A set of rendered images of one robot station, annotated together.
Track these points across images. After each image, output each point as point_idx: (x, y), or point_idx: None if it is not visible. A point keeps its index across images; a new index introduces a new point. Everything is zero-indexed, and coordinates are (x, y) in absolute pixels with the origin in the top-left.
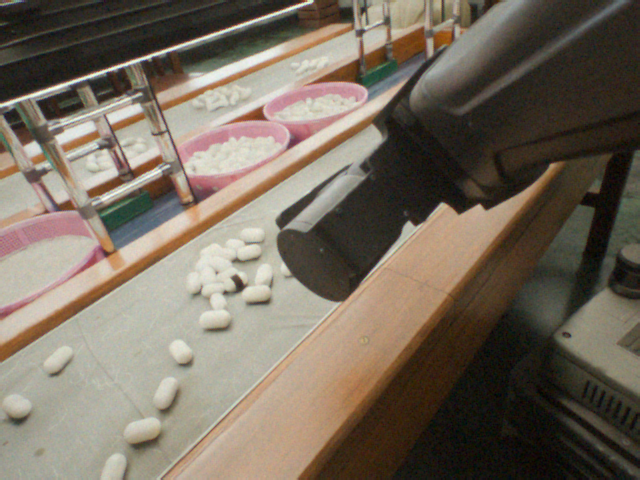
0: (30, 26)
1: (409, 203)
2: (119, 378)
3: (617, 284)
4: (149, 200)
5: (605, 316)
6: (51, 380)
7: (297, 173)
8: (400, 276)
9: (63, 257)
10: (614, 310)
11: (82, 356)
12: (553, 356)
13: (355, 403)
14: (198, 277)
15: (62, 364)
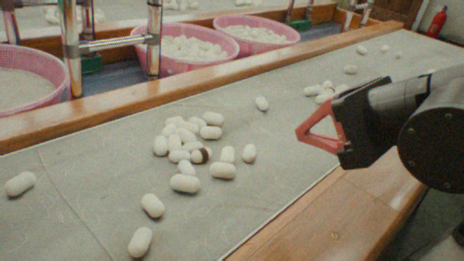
0: None
1: None
2: (85, 217)
3: (460, 236)
4: (100, 63)
5: (450, 259)
6: (8, 202)
7: (245, 80)
8: (355, 187)
9: (19, 89)
10: (457, 256)
11: (43, 186)
12: None
13: None
14: (166, 141)
15: (24, 188)
